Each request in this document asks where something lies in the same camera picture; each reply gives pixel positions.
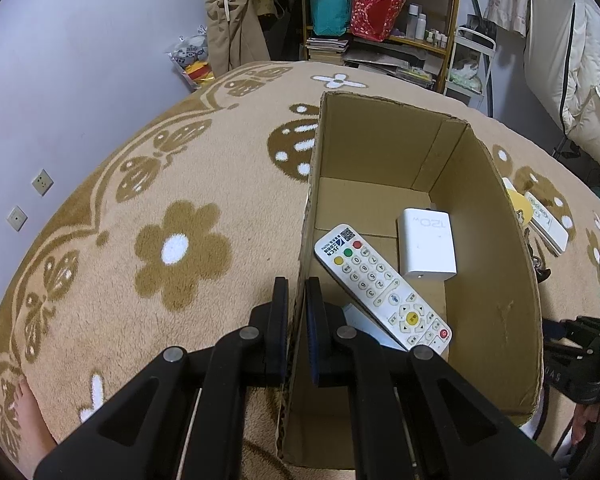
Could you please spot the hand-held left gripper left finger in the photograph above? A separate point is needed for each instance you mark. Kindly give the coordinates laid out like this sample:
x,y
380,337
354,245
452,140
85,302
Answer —
x,y
279,330

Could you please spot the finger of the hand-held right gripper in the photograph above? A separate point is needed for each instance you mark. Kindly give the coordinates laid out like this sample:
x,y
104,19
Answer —
x,y
580,330

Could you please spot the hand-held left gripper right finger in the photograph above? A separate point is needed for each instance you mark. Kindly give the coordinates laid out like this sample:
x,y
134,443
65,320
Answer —
x,y
312,345

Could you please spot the white television remote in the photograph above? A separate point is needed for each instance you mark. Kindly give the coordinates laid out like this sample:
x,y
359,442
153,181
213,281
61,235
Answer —
x,y
375,280

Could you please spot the cardboard box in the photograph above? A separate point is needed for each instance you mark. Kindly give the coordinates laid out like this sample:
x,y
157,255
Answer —
x,y
490,270

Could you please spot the yellow oval case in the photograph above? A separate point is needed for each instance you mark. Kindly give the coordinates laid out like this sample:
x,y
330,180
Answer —
x,y
517,205

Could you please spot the white charger block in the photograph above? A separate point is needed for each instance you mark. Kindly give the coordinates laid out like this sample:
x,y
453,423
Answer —
x,y
425,245

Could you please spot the person's right hand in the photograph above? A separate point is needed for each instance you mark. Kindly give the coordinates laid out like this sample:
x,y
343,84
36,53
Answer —
x,y
587,417

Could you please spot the dark keyring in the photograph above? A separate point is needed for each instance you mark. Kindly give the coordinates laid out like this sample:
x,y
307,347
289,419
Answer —
x,y
540,272

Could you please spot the cream padded recliner chair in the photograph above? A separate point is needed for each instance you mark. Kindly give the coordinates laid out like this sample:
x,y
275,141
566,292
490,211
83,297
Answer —
x,y
580,60

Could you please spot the white trolley cart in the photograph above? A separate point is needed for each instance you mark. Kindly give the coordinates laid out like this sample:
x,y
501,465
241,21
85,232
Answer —
x,y
462,92

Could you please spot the person's bare foot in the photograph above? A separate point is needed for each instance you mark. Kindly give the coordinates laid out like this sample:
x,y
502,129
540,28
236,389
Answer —
x,y
30,420

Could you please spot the bag of plush toys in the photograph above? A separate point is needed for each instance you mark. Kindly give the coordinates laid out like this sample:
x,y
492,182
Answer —
x,y
192,60

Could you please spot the stack of books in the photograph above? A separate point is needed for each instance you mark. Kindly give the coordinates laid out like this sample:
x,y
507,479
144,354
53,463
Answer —
x,y
327,50

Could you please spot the pile of magazines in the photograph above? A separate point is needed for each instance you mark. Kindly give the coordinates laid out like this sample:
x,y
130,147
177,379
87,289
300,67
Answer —
x,y
390,67

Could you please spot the beige coat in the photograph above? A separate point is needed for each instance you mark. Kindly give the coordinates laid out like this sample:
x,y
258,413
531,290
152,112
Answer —
x,y
235,30

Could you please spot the wooden shelf unit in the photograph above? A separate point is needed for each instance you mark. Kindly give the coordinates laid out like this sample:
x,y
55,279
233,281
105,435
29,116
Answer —
x,y
405,46

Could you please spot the row of toiletry bottles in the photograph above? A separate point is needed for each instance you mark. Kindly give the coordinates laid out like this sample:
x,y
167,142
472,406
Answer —
x,y
420,22

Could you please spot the teal bag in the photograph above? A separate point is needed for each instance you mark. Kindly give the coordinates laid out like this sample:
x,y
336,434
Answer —
x,y
330,10

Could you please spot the red gift bag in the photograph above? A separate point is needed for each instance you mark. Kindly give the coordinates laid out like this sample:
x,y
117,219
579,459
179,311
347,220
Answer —
x,y
375,12

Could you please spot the white wall socket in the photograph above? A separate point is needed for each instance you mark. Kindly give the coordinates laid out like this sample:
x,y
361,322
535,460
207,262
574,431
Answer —
x,y
17,218
42,182

